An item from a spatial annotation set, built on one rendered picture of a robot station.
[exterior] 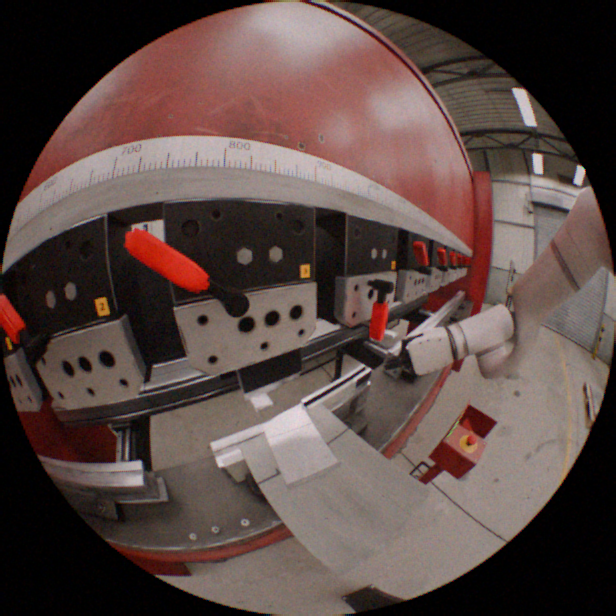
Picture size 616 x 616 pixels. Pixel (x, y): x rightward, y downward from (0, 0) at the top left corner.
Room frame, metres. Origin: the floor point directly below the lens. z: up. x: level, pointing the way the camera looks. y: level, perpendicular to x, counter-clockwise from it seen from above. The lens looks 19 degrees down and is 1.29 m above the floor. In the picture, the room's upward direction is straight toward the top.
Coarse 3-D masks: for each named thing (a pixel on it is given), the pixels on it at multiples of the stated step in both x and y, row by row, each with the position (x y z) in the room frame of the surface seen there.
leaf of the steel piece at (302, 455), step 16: (288, 432) 0.18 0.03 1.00; (304, 432) 0.18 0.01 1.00; (272, 448) 0.14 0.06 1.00; (288, 448) 0.15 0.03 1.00; (304, 448) 0.15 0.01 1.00; (320, 448) 0.15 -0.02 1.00; (288, 464) 0.12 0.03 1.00; (304, 464) 0.12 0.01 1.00; (320, 464) 0.12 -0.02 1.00; (336, 464) 0.11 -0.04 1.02; (288, 480) 0.09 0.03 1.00; (304, 480) 0.09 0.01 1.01
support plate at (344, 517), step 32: (320, 416) 0.22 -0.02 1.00; (256, 448) 0.14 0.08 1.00; (352, 448) 0.14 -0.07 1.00; (256, 480) 0.09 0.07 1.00; (320, 480) 0.09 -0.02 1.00; (352, 480) 0.09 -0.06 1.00; (384, 480) 0.08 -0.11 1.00; (416, 480) 0.06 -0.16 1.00; (288, 512) 0.04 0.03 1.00; (320, 512) 0.04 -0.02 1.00; (352, 512) 0.04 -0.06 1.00; (384, 512) 0.03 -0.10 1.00; (320, 544) -0.01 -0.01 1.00; (352, 544) -0.02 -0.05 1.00; (384, 544) -0.03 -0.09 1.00
